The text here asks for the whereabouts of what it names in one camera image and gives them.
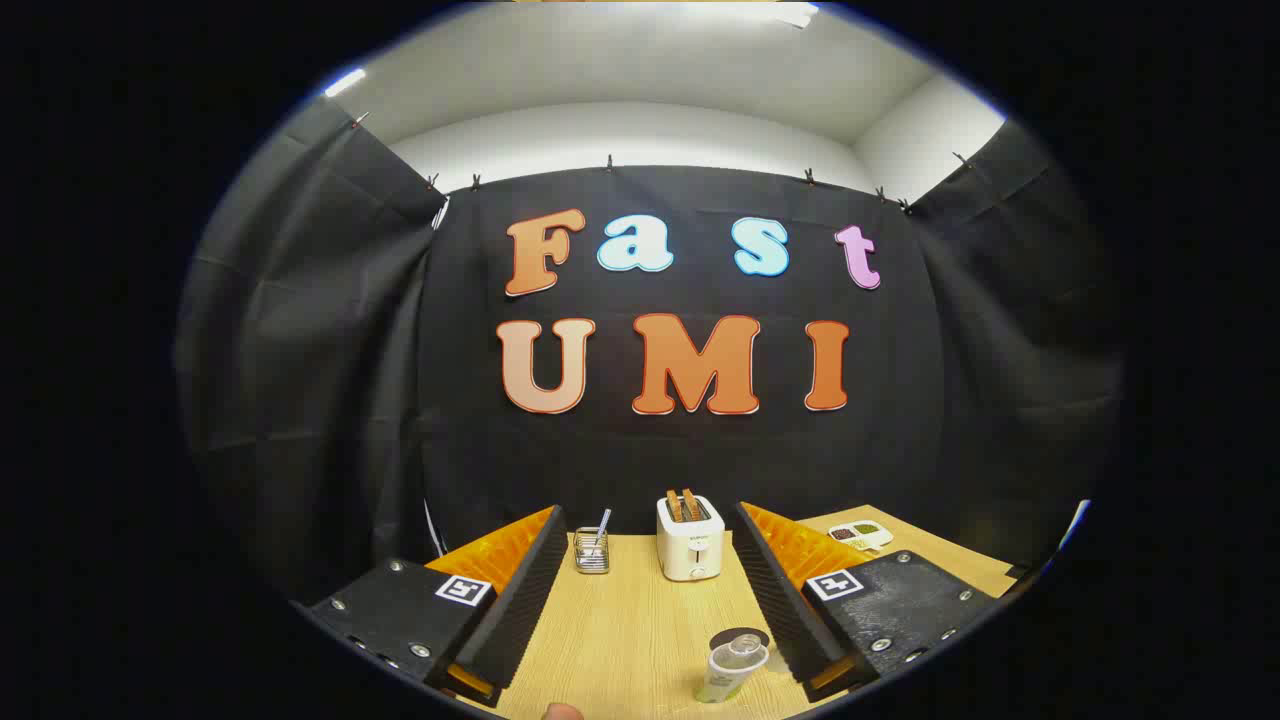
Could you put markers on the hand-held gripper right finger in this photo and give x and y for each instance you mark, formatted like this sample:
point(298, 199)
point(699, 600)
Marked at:
point(785, 610)

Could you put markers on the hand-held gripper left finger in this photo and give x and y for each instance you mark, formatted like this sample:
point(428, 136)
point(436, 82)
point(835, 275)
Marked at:
point(520, 610)

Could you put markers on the dark round coaster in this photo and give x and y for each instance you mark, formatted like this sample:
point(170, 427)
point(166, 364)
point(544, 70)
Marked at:
point(722, 636)

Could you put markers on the clear plastic juice bottle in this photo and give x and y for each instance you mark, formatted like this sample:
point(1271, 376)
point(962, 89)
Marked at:
point(728, 675)

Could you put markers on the wooden table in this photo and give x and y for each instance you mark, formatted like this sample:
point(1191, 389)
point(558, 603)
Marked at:
point(620, 640)

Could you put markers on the white divided condiment dish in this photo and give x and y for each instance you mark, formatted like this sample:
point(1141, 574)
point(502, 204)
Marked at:
point(860, 535)

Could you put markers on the white toaster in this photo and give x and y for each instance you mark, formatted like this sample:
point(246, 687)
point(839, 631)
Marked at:
point(690, 550)

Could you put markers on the blue striped straw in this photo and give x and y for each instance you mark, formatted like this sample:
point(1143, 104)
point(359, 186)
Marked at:
point(603, 522)

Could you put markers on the toast slice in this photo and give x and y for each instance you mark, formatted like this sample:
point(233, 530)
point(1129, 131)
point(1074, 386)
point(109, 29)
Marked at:
point(692, 503)
point(673, 505)

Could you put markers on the black backdrop cloth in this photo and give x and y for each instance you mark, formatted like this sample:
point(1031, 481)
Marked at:
point(700, 460)

